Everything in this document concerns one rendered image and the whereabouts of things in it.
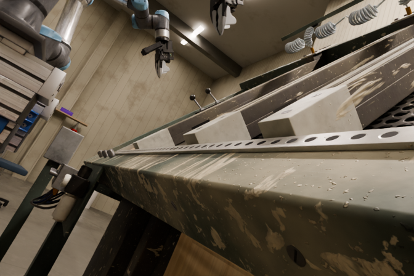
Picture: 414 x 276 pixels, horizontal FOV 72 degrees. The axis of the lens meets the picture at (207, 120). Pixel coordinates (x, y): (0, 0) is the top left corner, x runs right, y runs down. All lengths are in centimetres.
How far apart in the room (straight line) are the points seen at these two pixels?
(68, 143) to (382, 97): 146
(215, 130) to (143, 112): 813
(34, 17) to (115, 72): 778
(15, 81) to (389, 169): 85
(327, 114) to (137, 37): 891
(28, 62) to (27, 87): 7
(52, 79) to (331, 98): 73
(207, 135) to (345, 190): 42
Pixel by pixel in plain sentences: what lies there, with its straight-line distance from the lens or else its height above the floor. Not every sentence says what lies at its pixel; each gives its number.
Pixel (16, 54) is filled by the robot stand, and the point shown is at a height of 97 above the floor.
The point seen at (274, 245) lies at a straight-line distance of 27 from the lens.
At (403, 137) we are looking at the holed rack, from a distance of 25.
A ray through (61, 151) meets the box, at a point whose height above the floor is 81.
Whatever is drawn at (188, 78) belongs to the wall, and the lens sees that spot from 947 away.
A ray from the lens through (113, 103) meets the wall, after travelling 853.
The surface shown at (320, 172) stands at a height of 85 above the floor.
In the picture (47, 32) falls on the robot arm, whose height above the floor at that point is 123.
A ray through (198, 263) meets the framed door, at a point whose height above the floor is 69.
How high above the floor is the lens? 78
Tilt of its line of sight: 18 degrees up
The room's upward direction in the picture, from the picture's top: 25 degrees clockwise
